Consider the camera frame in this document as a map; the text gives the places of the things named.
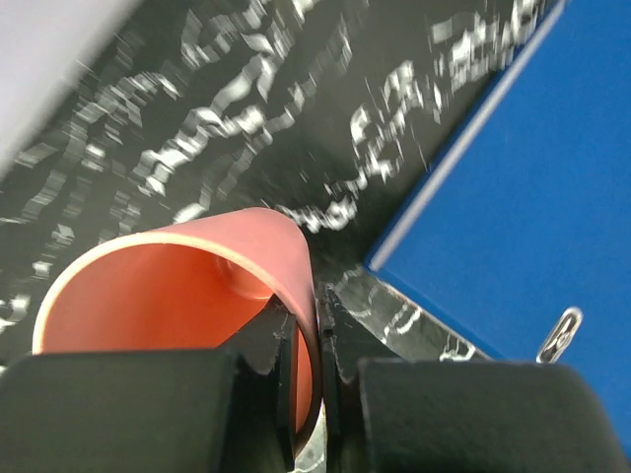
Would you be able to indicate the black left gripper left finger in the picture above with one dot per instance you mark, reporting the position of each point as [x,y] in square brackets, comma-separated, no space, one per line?
[228,409]

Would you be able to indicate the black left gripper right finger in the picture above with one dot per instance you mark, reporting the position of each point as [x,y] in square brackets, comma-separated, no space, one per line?
[387,414]

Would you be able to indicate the pink plastic cup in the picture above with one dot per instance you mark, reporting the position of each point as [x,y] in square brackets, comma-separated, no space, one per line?
[188,285]

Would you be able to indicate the blue ring binder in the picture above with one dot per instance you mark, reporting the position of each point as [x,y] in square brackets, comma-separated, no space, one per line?
[519,239]

